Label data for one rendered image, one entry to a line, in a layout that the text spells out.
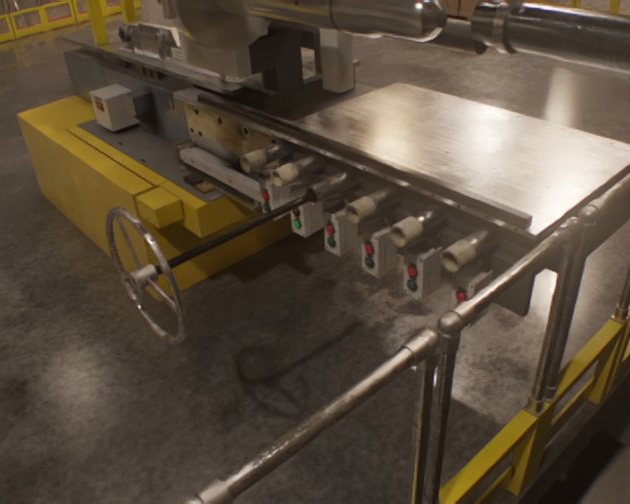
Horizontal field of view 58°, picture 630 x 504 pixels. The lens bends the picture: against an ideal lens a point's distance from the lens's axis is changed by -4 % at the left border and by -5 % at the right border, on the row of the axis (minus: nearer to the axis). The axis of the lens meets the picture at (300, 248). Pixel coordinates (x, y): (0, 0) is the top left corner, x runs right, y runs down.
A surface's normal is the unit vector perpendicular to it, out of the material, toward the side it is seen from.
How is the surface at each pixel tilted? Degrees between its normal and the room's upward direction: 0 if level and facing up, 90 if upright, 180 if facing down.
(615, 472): 0
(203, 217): 90
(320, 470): 0
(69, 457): 0
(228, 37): 90
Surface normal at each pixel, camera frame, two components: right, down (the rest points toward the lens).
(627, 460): -0.07, -0.84
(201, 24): 0.65, 0.37
